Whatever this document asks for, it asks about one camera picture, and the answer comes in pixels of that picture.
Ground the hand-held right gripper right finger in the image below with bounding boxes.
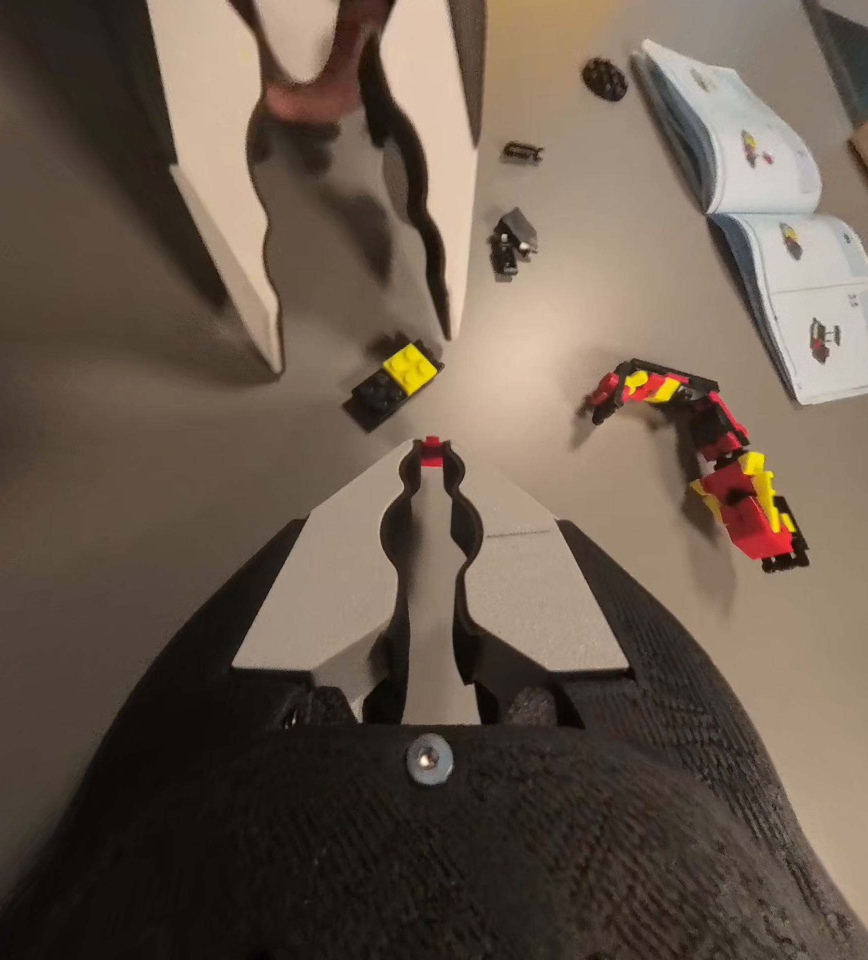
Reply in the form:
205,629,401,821
443,438,630,685

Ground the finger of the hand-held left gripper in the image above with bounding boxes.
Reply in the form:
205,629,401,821
145,0,286,376
359,0,480,342

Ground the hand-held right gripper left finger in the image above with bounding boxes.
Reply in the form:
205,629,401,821
231,438,421,725

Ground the black brick block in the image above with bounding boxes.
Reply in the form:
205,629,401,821
342,332,446,435

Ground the red yellow black brick model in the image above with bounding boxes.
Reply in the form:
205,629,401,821
576,358,811,575

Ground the yellow brick plate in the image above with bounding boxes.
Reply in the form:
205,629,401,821
396,352,440,394

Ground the person's left hand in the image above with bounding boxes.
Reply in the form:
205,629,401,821
227,0,397,125

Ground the black round studded disc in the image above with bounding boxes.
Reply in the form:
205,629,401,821
581,57,630,103

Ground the open instruction booklet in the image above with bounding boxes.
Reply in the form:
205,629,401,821
631,39,868,408

